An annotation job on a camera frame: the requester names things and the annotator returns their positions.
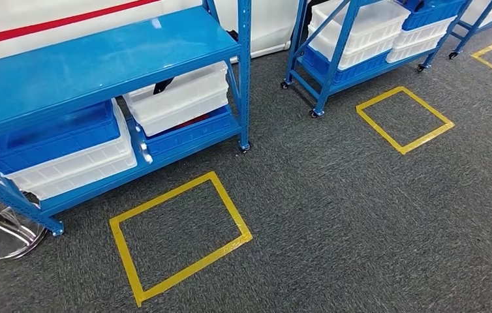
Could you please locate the chrome stanchion post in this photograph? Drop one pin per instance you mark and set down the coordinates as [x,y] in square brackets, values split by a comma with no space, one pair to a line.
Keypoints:
[8,242]

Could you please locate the blue wheeled shelf rack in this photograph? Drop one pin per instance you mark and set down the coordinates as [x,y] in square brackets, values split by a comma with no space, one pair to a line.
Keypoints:
[336,56]
[474,28]

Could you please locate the black ribbed plastic object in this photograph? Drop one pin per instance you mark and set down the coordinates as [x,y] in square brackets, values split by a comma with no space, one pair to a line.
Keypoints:
[233,35]

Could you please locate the blue metal shelf rack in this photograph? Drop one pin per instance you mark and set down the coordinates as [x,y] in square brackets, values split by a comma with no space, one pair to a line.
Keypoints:
[99,65]

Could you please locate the small black plastic part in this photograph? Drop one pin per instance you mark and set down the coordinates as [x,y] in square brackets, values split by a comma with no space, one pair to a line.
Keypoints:
[161,86]

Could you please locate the red barrier belt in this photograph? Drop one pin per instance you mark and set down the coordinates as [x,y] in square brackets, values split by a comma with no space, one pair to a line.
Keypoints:
[55,23]

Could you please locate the blue plastic crate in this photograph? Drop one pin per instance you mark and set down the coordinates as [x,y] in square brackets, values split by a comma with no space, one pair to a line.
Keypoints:
[55,138]
[194,134]
[432,15]
[358,73]

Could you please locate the red plastic part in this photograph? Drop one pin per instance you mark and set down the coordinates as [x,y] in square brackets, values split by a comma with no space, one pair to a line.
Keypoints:
[190,122]

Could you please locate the white plastic crate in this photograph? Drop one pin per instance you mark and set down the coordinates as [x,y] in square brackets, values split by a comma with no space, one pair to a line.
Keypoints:
[380,21]
[423,36]
[77,172]
[185,103]
[414,52]
[367,54]

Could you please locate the white car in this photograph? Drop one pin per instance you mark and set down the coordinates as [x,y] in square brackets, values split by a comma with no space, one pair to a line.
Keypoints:
[267,26]

